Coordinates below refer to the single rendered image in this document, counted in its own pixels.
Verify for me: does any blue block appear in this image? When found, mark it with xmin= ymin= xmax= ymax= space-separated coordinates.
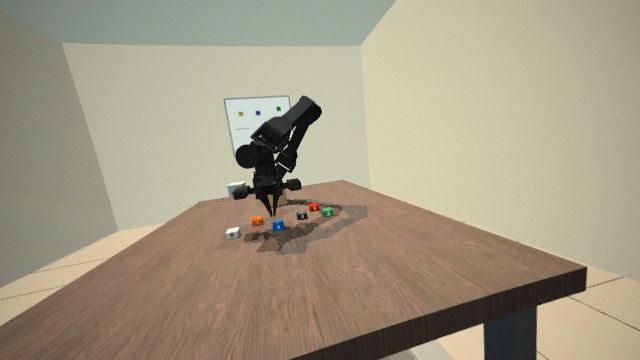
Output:
xmin=273 ymin=220 xmax=284 ymax=231

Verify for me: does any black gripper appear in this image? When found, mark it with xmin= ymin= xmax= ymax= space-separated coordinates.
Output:
xmin=233 ymin=163 xmax=302 ymax=217

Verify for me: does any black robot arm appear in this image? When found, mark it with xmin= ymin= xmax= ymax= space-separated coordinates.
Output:
xmin=236 ymin=96 xmax=322 ymax=197

